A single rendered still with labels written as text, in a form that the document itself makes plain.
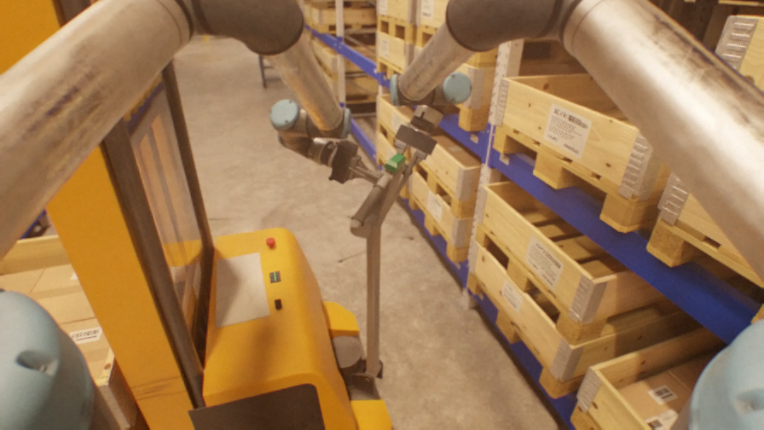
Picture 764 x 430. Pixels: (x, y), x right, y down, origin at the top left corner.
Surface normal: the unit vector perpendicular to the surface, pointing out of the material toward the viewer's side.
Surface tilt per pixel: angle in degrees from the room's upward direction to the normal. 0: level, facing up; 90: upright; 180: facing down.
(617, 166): 90
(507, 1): 87
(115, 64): 69
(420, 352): 0
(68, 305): 0
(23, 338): 17
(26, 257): 90
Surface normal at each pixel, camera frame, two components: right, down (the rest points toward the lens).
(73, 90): 0.83, -0.27
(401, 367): 0.02, -0.88
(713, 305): -0.95, 0.13
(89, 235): 0.30, 0.46
